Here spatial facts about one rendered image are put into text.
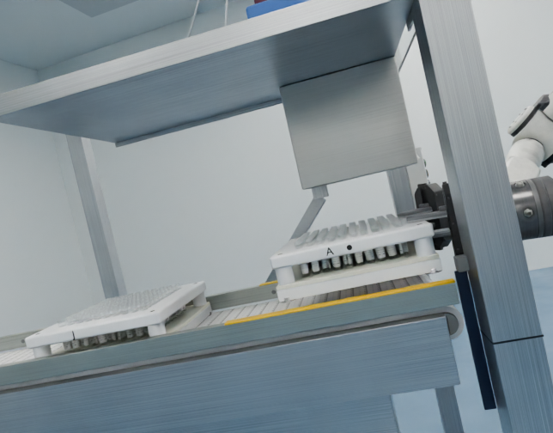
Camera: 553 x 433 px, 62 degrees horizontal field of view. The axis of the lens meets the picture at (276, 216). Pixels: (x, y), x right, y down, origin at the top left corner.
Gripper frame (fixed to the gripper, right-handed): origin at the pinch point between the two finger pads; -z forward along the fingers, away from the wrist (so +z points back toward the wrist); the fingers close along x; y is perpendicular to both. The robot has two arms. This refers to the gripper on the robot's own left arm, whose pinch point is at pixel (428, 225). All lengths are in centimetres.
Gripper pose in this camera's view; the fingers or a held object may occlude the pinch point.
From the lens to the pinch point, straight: 76.2
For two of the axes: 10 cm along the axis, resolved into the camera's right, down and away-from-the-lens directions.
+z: 9.4, -1.8, -3.0
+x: 2.0, 9.8, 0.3
